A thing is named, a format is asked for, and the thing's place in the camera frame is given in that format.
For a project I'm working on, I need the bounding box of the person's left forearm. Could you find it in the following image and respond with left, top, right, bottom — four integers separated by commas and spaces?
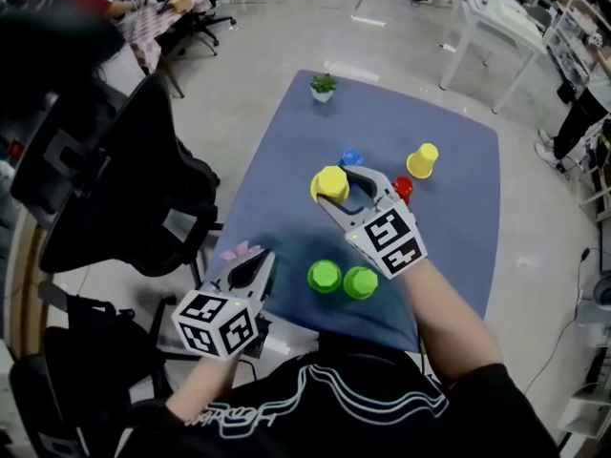
164, 354, 240, 423

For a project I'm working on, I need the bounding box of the yellow paper cup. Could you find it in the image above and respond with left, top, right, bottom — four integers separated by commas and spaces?
309, 165, 350, 205
406, 143, 439, 180

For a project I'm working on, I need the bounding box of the black office chair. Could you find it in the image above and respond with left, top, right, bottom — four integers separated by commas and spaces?
161, 0, 239, 60
9, 281, 178, 458
9, 73, 225, 279

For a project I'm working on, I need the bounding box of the green plant in white pot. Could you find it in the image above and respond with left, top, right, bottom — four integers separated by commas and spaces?
308, 73, 338, 104

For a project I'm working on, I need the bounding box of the white table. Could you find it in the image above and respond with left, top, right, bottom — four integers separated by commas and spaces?
438, 0, 550, 115

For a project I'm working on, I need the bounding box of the white shelf unit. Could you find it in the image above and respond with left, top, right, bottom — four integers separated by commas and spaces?
543, 0, 611, 94

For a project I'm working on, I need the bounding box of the cream box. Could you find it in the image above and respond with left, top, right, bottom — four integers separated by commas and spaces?
476, 0, 532, 33

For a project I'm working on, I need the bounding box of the black floor cable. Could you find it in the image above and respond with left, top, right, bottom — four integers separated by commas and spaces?
522, 247, 592, 396

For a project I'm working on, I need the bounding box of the brown wooden board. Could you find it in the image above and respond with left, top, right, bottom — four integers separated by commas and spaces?
7, 207, 49, 357

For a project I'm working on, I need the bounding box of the red paper cup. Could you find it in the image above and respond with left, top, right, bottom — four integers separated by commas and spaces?
391, 176, 415, 205

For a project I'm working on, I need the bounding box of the person's black printed shirt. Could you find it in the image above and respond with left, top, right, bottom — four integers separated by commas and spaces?
116, 334, 559, 458

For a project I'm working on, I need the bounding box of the grey floor fan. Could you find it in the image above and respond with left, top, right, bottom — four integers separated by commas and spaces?
575, 269, 611, 350

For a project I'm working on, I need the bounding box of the pink checkered tablecloth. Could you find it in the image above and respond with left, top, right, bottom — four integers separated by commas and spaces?
114, 0, 211, 73

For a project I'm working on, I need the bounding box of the person's right forearm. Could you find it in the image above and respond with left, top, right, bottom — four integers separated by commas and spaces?
403, 259, 506, 391

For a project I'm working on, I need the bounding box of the white low shelf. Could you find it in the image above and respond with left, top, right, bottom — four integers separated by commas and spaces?
556, 384, 611, 443

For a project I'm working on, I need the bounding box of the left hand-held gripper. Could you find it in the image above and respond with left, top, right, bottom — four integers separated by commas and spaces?
171, 249, 279, 363

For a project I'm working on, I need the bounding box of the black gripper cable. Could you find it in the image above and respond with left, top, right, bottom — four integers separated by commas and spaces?
416, 329, 430, 379

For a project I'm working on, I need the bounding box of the green paper cup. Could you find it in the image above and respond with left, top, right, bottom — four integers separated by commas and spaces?
342, 265, 380, 301
306, 259, 343, 295

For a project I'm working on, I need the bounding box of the blue tablecloth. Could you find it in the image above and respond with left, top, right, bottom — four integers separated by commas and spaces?
209, 69, 500, 355

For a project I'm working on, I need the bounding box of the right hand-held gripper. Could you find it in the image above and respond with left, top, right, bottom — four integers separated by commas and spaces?
315, 164, 428, 281

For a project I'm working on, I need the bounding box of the pink plant in white pot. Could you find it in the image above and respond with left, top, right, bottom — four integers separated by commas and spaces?
219, 239, 264, 262

